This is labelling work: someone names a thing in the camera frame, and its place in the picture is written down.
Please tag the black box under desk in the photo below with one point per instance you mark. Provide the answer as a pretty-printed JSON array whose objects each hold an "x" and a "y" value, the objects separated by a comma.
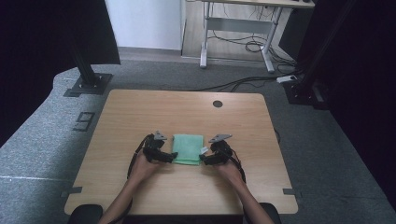
[{"x": 291, "y": 31}]

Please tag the person's left hand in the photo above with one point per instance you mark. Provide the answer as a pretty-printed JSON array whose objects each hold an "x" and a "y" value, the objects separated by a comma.
[{"x": 143, "y": 169}]

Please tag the white power strip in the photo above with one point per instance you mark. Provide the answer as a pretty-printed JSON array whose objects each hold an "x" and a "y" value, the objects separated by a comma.
[{"x": 286, "y": 79}]

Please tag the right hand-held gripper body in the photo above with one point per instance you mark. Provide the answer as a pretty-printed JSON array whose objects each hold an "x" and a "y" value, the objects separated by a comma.
[{"x": 222, "y": 152}]

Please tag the grey tape strip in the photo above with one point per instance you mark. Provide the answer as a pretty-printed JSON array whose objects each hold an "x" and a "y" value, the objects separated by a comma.
[
  {"x": 73, "y": 190},
  {"x": 291, "y": 192}
]

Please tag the black curtain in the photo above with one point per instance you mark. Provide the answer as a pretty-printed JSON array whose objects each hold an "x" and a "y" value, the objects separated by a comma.
[
  {"x": 367, "y": 93},
  {"x": 37, "y": 62}
]

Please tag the person's dark clothing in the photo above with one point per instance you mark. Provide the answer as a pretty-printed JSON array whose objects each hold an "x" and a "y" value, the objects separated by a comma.
[{"x": 186, "y": 220}]

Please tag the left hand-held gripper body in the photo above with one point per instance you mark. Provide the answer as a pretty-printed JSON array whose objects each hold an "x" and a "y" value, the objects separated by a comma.
[{"x": 154, "y": 146}]

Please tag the green towel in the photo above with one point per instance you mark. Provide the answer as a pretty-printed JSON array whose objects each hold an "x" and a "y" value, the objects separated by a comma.
[{"x": 187, "y": 149}]

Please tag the person's right hand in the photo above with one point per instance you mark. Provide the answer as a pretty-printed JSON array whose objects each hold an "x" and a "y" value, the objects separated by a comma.
[{"x": 232, "y": 172}]

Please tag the black chair armrest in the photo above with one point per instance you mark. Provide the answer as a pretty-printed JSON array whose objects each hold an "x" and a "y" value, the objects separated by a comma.
[
  {"x": 274, "y": 214},
  {"x": 84, "y": 214}
]

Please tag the black metal stand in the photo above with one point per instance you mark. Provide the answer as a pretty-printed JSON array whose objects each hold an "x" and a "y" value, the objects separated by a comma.
[
  {"x": 88, "y": 79},
  {"x": 306, "y": 90}
]

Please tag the white desk frame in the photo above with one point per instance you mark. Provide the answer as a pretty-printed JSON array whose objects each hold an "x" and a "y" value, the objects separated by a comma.
[{"x": 239, "y": 26}]

